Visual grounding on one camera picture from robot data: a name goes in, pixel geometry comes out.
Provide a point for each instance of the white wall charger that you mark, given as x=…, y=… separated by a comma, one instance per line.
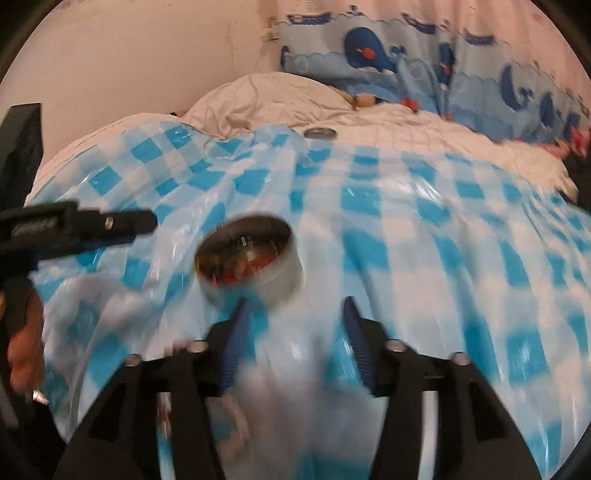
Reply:
x=271, y=30

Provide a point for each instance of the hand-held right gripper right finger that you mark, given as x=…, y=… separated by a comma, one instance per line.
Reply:
x=358, y=332

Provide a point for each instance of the whale print curtain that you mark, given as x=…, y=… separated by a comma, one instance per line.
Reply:
x=415, y=60

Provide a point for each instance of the round metal tin lid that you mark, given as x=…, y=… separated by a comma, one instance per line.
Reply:
x=320, y=133

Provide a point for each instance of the blue checked plastic sheet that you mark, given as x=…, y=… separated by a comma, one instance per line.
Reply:
x=415, y=254

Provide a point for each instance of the black clothing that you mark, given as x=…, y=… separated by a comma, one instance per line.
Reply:
x=582, y=175

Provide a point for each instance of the pink packet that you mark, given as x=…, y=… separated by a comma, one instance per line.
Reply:
x=570, y=143

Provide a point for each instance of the white striped quilt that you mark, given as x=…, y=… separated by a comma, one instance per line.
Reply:
x=277, y=101

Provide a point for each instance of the round metal tin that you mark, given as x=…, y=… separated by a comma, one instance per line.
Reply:
x=277, y=286

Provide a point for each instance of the wooden object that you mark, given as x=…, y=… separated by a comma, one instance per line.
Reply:
x=364, y=100

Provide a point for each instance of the person's left hand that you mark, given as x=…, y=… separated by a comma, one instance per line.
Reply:
x=27, y=355

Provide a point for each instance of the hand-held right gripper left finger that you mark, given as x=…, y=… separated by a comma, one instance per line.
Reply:
x=235, y=332

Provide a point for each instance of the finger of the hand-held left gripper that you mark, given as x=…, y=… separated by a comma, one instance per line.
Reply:
x=120, y=224

